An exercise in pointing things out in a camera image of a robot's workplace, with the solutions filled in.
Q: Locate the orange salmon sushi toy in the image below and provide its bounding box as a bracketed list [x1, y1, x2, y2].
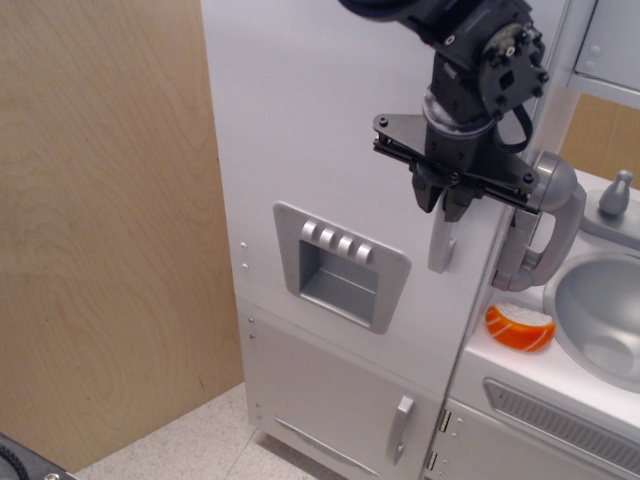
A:
[485, 302, 556, 353]

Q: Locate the grey toy telephone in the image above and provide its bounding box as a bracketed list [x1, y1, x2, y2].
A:
[492, 152, 586, 292]

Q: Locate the grey oven vent panel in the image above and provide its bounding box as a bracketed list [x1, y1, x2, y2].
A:
[482, 378, 639, 476]

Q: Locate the black case corner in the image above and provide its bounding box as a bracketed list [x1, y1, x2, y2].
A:
[1, 434, 77, 480]

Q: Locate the brass cabinet hinge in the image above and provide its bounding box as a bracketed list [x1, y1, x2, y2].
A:
[438, 409, 451, 432]
[426, 451, 438, 471]

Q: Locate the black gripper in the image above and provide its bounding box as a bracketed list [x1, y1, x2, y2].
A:
[373, 94, 539, 222]

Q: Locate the brass cabinet hinge upper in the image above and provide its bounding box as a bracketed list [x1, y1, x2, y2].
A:
[438, 409, 451, 432]

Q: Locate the white fridge door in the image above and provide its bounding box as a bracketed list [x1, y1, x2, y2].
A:
[202, 1, 507, 396]

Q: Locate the silver toy sink basin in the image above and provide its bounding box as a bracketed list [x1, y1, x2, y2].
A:
[543, 252, 639, 393]

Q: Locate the brass cabinet hinge lower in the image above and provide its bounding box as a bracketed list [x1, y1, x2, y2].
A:
[426, 451, 438, 471]

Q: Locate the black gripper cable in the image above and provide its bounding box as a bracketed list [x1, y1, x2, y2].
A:
[494, 105, 533, 156]

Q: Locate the white lower freezer door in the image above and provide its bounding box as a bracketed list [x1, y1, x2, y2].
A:
[239, 309, 440, 479]

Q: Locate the white upper cupboard door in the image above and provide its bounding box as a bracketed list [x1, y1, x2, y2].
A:
[575, 0, 639, 90]

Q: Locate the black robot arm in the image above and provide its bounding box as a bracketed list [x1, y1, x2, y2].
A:
[342, 1, 549, 222]

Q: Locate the silver ice dispenser panel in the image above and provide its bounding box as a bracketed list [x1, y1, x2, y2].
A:
[273, 202, 411, 335]

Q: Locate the grey toy faucet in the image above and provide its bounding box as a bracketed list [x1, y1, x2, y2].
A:
[581, 170, 639, 250]

